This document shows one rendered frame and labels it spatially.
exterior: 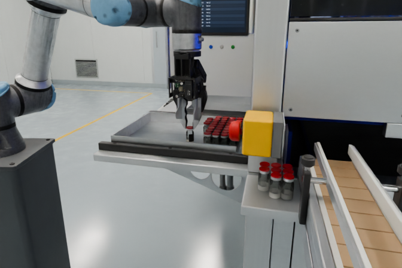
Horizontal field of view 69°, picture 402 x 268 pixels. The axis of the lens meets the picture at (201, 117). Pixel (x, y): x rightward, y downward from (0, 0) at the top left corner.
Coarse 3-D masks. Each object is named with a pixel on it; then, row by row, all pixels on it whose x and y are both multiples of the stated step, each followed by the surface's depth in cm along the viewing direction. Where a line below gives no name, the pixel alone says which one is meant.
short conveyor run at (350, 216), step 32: (320, 160) 52; (352, 160) 55; (320, 192) 48; (352, 192) 48; (384, 192) 41; (320, 224) 40; (352, 224) 34; (384, 224) 40; (320, 256) 35; (352, 256) 31; (384, 256) 35
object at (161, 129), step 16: (160, 112) 103; (128, 128) 89; (144, 128) 97; (160, 128) 97; (176, 128) 97; (144, 144) 78; (160, 144) 77; (176, 144) 76; (192, 144) 75; (208, 144) 74
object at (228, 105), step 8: (208, 96) 132; (216, 96) 132; (224, 96) 131; (232, 96) 130; (240, 96) 129; (208, 104) 129; (216, 104) 129; (224, 104) 129; (232, 104) 129; (240, 104) 129; (248, 104) 129; (192, 112) 109; (208, 112) 107; (216, 112) 107; (224, 112) 106; (232, 112) 105; (240, 112) 105
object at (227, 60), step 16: (208, 0) 155; (224, 0) 154; (240, 0) 152; (208, 16) 157; (224, 16) 156; (240, 16) 154; (208, 32) 159; (224, 32) 158; (240, 32) 157; (208, 48) 162; (224, 48) 161; (240, 48) 159; (208, 64) 164; (224, 64) 163; (240, 64) 162; (208, 80) 167; (224, 80) 165; (240, 80) 164
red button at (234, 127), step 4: (232, 124) 57; (236, 124) 57; (240, 124) 59; (232, 128) 57; (236, 128) 57; (240, 128) 59; (232, 132) 57; (236, 132) 56; (240, 132) 58; (232, 136) 57; (236, 136) 57; (232, 140) 58; (236, 140) 57
